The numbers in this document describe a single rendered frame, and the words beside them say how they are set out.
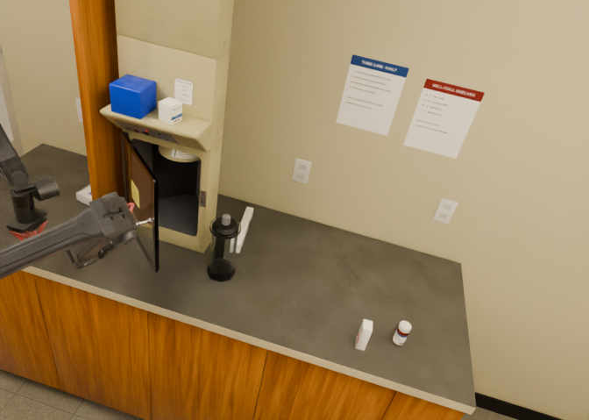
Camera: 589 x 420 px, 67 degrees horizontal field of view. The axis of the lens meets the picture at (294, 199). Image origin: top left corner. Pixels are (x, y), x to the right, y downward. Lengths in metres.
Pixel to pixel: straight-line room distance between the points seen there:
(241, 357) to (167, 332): 0.28
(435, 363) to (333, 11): 1.26
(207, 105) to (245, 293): 0.68
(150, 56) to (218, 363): 1.09
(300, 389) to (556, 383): 1.47
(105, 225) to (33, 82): 1.53
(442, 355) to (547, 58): 1.06
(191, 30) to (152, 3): 0.13
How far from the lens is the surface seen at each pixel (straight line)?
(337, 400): 1.75
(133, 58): 1.51
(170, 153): 1.61
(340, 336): 1.61
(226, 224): 1.54
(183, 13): 1.39
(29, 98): 2.47
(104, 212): 0.96
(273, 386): 1.78
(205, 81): 1.42
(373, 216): 2.01
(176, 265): 1.74
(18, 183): 1.50
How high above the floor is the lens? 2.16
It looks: 35 degrees down
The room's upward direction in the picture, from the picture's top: 12 degrees clockwise
